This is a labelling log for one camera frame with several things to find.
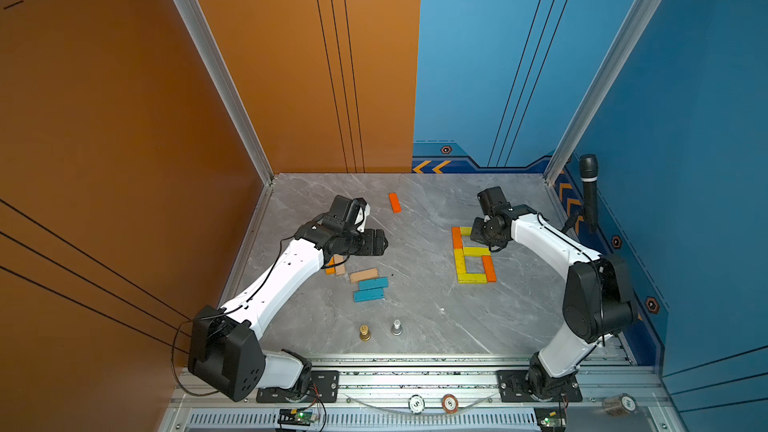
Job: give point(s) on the lower teal block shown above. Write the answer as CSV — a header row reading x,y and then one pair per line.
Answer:
x,y
368,295

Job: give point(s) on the right green circuit board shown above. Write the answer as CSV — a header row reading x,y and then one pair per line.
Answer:
x,y
550,420

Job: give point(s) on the brass weight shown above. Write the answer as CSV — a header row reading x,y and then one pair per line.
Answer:
x,y
364,333

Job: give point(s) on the silver weight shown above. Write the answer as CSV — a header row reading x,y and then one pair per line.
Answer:
x,y
397,327

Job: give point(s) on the upper teal block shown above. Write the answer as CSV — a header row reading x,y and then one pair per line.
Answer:
x,y
375,283

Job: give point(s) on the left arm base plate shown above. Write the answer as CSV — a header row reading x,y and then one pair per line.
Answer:
x,y
324,384

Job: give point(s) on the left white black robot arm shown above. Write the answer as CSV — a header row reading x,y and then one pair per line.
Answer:
x,y
225,350

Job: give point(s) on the left green circuit board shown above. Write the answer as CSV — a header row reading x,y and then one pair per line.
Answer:
x,y
297,419

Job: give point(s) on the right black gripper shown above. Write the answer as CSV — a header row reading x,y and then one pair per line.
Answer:
x,y
478,221

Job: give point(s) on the copper round dial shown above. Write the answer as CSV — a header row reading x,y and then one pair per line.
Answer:
x,y
449,404

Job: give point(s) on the tape roll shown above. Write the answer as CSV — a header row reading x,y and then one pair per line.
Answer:
x,y
620,405

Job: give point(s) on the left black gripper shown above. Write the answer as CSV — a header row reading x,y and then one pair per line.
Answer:
x,y
369,248

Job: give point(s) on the black microphone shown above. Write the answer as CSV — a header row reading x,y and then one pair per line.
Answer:
x,y
589,170

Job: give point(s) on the green circuit board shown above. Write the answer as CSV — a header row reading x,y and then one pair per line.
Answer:
x,y
297,419
550,420

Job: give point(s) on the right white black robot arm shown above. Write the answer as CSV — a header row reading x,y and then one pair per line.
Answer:
x,y
598,300

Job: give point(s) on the pale cream wooden block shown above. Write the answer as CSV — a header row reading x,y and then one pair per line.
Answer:
x,y
339,265

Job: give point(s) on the tan wooden block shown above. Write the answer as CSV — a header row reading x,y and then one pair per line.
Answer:
x,y
364,275

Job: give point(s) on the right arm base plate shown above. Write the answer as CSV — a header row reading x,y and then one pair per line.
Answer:
x,y
516,385

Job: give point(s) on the white round dial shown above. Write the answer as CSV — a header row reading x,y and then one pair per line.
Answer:
x,y
416,404

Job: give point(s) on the amber orange block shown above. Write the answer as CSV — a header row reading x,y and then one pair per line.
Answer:
x,y
330,268

